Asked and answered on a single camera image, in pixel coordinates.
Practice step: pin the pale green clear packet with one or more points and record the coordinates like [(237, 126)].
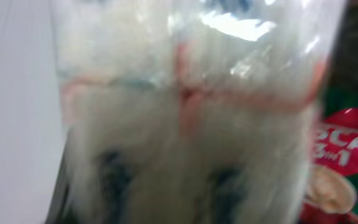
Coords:
[(188, 111)]

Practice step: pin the green Nescafe coffee bag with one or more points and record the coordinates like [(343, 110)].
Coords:
[(337, 149)]

